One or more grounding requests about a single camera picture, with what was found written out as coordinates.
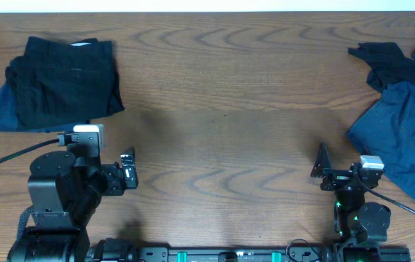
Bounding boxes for black shorts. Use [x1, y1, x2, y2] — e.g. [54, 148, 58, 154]
[5, 36, 125, 131]

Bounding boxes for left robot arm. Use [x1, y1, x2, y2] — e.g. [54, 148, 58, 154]
[7, 144, 139, 262]

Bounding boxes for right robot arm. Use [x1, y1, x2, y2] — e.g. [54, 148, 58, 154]
[310, 143, 411, 262]

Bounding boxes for blue denim shorts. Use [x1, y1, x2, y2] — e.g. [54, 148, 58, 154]
[347, 50, 415, 200]

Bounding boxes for black crumpled garment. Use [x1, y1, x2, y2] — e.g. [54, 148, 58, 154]
[347, 42, 415, 93]

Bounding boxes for folded navy blue shorts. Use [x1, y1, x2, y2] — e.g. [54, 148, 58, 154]
[0, 82, 99, 132]

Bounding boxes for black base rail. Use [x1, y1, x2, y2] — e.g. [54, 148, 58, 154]
[84, 239, 411, 262]

